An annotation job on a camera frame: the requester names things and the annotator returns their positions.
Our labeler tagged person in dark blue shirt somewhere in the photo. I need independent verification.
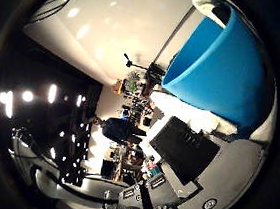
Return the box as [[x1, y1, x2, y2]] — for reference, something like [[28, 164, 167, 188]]
[[90, 114, 149, 148]]

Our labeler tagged blue plastic cup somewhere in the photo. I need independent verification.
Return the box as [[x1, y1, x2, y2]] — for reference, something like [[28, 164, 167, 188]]
[[156, 0, 280, 141]]

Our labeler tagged black camera tripod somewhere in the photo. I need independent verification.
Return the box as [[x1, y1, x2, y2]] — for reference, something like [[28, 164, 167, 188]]
[[119, 51, 168, 85]]

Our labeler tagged brown cardboard box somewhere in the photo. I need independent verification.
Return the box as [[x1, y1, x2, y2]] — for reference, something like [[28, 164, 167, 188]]
[[110, 78, 124, 97]]

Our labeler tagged green potted plant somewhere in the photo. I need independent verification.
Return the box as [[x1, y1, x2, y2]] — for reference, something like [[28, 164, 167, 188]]
[[123, 70, 143, 95]]

